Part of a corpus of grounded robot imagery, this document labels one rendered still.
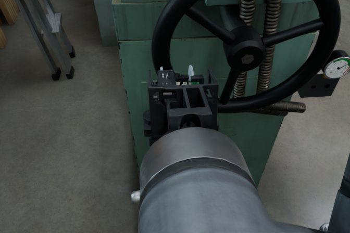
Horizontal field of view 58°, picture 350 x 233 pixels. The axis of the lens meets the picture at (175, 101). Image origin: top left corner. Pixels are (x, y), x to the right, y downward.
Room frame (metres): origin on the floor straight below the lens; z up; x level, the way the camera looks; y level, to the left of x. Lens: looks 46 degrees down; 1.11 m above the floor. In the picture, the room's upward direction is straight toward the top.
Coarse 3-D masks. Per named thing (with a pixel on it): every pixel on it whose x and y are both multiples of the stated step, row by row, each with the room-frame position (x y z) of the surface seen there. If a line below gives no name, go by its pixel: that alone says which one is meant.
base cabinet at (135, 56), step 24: (120, 48) 0.56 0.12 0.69; (144, 48) 0.56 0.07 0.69; (192, 48) 0.57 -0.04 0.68; (216, 48) 0.58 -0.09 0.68; (288, 48) 0.59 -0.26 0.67; (144, 72) 0.56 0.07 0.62; (216, 72) 0.58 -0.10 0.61; (288, 72) 0.59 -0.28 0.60; (144, 96) 0.56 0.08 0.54; (240, 120) 0.58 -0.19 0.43; (264, 120) 0.59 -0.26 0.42; (144, 144) 0.56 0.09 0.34; (240, 144) 0.58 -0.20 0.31; (264, 144) 0.59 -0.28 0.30; (264, 168) 0.59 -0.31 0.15
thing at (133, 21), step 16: (112, 0) 0.58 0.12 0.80; (128, 16) 0.56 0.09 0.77; (144, 16) 0.56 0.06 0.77; (208, 16) 0.57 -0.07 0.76; (256, 16) 0.58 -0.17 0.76; (288, 16) 0.59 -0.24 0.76; (304, 16) 0.59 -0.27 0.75; (128, 32) 0.56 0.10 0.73; (144, 32) 0.56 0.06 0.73; (176, 32) 0.57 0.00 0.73; (192, 32) 0.57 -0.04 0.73; (208, 32) 0.57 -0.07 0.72
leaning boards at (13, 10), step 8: (0, 0) 1.73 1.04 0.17; (8, 0) 1.81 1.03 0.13; (0, 8) 1.89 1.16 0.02; (8, 8) 1.76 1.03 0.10; (16, 8) 1.87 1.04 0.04; (0, 16) 1.76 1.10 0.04; (8, 16) 1.73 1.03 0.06; (16, 16) 1.82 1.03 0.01; (0, 24) 1.71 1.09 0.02; (0, 32) 1.53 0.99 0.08; (0, 40) 1.49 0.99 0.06
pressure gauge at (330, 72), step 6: (336, 54) 0.54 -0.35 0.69; (342, 54) 0.54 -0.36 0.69; (330, 60) 0.54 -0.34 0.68; (336, 60) 0.53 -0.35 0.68; (342, 60) 0.53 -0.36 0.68; (348, 60) 0.53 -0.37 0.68; (324, 66) 0.54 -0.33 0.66; (330, 66) 0.53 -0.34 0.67; (336, 66) 0.53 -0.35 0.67; (342, 66) 0.53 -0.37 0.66; (348, 66) 0.54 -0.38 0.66; (324, 72) 0.53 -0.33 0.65; (330, 72) 0.53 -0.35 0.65; (336, 72) 0.53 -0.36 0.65; (342, 72) 0.53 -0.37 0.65; (324, 78) 0.55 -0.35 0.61; (330, 78) 0.53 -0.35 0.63; (336, 78) 0.53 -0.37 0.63
